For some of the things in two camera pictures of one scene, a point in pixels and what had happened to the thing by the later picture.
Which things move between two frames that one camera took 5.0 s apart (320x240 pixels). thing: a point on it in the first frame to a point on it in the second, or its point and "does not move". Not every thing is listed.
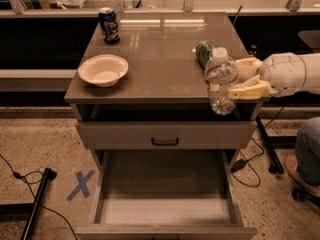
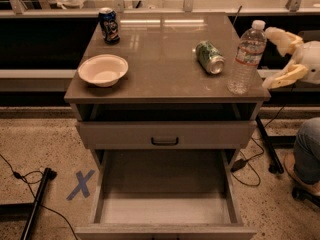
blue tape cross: x=82 y=185 does not move
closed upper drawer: x=167 y=135 does not move
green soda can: x=203 y=53 does not move
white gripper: x=285 y=74 to x=310 y=60
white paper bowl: x=103 y=70 does not move
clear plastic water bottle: x=221 y=74 to x=248 y=55
